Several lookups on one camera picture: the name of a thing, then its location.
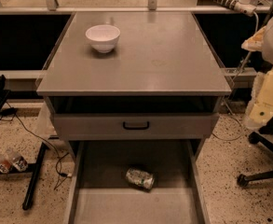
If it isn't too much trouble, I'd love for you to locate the crushed 7up can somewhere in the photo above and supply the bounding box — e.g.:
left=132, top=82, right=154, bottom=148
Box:
left=126, top=168, right=155, bottom=190

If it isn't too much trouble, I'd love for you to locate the grey open middle drawer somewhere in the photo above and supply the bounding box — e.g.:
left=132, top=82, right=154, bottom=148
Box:
left=62, top=140, right=211, bottom=224

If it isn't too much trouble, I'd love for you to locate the white power strip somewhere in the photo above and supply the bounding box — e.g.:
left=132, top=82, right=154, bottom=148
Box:
left=212, top=0, right=256, bottom=17

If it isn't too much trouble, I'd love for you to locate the black floor stand leg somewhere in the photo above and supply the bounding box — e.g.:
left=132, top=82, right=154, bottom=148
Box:
left=6, top=143, right=48, bottom=211

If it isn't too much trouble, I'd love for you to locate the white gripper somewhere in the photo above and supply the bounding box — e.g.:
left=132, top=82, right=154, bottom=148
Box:
left=241, top=27, right=273, bottom=131

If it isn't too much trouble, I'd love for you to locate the plastic bottle white label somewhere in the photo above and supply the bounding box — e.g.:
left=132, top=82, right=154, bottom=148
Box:
left=6, top=148, right=28, bottom=172

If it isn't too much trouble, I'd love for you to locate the white ceramic bowl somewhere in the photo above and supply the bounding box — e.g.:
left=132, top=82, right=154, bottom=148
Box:
left=85, top=24, right=121, bottom=53

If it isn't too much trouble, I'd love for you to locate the black office chair base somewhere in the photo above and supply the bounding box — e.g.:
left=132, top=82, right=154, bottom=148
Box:
left=237, top=131, right=273, bottom=188

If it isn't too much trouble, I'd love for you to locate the white cable at right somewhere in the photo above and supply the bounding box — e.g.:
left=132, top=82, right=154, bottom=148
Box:
left=212, top=11, right=260, bottom=142

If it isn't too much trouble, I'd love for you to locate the grey drawer cabinet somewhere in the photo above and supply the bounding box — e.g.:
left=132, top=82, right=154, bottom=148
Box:
left=35, top=10, right=233, bottom=224

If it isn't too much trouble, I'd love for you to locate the grey top drawer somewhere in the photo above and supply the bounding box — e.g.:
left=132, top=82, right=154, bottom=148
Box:
left=51, top=113, right=219, bottom=141

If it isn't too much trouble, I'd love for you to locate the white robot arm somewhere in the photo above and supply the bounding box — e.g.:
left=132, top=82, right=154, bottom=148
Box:
left=241, top=17, right=273, bottom=130

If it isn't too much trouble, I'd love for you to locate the black drawer handle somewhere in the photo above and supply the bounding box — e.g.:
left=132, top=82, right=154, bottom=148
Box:
left=122, top=121, right=150, bottom=131

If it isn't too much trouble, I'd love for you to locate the black floor cable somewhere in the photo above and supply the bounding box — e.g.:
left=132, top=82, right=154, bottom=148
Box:
left=0, top=101, right=73, bottom=191

